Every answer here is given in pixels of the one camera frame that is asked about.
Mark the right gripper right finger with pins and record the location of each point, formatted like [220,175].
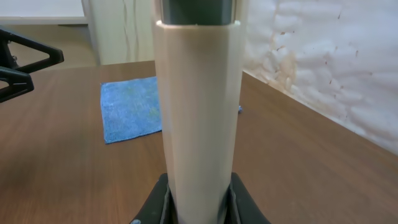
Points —
[245,205]

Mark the blue cloth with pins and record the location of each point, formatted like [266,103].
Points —
[130,109]

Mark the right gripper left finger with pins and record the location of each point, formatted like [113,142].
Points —
[156,202]

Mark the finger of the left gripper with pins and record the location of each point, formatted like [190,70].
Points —
[18,83]
[54,56]

